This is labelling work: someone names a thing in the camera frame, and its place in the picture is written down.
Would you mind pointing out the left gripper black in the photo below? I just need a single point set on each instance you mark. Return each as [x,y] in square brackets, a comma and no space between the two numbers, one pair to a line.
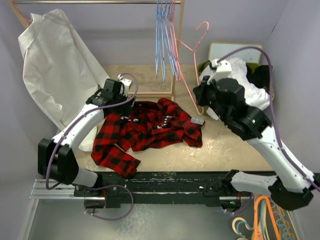
[124,110]

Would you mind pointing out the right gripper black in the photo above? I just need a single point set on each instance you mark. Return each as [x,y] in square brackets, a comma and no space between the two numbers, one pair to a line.
[201,89]

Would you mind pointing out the red black plaid shirt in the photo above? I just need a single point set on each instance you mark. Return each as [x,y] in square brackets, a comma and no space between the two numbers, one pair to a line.
[150,125]

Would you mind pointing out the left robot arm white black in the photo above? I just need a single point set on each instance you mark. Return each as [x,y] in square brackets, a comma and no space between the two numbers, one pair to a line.
[56,156]

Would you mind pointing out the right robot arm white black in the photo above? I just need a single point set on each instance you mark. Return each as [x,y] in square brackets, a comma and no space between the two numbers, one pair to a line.
[291,186]

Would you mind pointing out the white garment on hanger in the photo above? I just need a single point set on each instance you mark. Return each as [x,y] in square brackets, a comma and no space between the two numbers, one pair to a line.
[59,71]

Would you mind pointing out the pink hanger holding white garment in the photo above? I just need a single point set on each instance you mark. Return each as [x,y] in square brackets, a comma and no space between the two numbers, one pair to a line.
[24,20]

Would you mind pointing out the beige plastic hanger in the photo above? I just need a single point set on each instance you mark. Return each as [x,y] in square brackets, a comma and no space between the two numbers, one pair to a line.
[239,223]

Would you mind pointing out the orange plastic hanger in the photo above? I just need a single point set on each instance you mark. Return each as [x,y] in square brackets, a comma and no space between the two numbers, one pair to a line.
[262,208]

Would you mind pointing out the white clothes in basket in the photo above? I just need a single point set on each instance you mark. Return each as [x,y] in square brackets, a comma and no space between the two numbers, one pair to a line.
[250,82]

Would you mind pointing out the green laundry basket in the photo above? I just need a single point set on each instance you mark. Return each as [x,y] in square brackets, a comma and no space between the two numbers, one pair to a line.
[262,82]

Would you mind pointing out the black garment in basket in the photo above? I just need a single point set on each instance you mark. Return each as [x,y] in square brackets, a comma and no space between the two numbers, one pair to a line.
[258,75]

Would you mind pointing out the wooden clothes rack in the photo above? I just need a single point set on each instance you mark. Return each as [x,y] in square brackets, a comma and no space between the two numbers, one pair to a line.
[142,94]

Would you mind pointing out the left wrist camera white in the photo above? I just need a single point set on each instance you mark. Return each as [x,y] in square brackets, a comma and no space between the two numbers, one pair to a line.
[126,82]

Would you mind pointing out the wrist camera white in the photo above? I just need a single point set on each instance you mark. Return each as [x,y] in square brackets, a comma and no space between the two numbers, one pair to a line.
[220,70]
[126,82]

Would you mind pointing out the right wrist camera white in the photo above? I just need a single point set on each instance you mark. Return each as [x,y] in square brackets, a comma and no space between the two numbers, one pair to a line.
[220,70]

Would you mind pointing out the blue wire hangers bunch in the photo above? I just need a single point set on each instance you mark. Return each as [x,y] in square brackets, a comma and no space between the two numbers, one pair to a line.
[166,43]

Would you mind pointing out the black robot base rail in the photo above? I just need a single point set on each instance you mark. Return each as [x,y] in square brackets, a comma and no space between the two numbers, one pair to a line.
[177,188]

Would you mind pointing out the aluminium frame rail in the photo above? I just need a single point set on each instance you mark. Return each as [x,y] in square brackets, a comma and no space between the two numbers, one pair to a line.
[61,192]

